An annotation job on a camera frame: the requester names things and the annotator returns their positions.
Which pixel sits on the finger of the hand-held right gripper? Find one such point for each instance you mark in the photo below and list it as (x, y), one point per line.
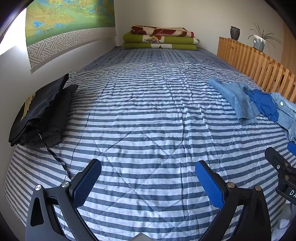
(277, 161)
(292, 147)

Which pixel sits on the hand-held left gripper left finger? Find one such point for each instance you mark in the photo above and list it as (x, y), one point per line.
(87, 183)

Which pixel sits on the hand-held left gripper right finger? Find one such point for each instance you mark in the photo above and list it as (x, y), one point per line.
(210, 187)

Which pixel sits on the blue knit sweater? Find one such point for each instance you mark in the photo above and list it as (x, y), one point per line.
(263, 104)

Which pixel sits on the person's right hand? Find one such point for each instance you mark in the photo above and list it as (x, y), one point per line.
(283, 223)

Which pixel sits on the denim shirt with buttons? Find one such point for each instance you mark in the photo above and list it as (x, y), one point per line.
(286, 111)

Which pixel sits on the dark grey folded garment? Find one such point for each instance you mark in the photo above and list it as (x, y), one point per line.
(60, 111)

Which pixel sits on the light blue folded garment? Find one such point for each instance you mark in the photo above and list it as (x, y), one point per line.
(233, 97)

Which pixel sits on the wooden slatted headboard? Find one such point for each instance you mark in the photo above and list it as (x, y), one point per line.
(254, 60)

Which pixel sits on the striped blue white quilt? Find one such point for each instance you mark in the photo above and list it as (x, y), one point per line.
(148, 104)

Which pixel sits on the potted green plant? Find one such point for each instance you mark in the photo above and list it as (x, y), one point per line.
(259, 42)

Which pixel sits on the dark ceramic vase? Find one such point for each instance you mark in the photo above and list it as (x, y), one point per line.
(235, 33)

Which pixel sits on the red floral folded blanket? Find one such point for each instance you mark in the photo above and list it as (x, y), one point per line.
(161, 31)

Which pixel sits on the landscape wall poster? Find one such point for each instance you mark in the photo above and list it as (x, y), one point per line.
(69, 23)

